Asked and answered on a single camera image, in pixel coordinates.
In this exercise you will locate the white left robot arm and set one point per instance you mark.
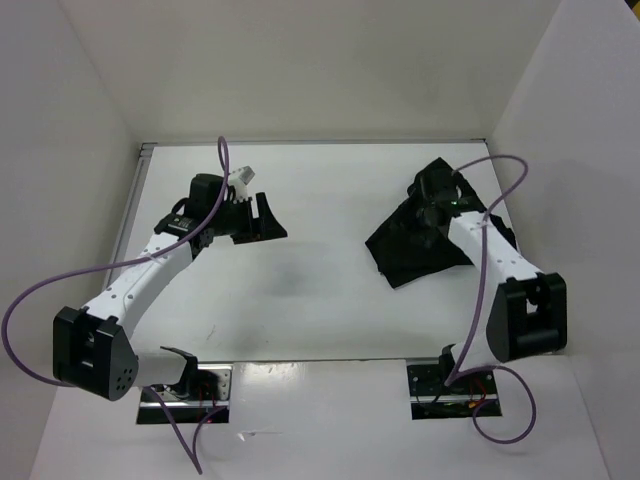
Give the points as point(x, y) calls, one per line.
point(92, 345)

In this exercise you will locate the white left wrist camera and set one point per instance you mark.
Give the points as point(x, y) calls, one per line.
point(238, 182)

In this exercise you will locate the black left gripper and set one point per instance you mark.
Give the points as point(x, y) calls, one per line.
point(264, 227)

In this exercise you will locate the black pleated skirt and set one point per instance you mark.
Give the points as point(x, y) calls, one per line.
point(412, 242)

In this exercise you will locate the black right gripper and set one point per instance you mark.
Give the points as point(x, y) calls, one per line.
point(427, 236)

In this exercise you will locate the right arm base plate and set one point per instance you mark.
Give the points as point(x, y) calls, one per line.
point(430, 399)

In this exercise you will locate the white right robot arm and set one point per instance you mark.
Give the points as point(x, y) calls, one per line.
point(520, 311)

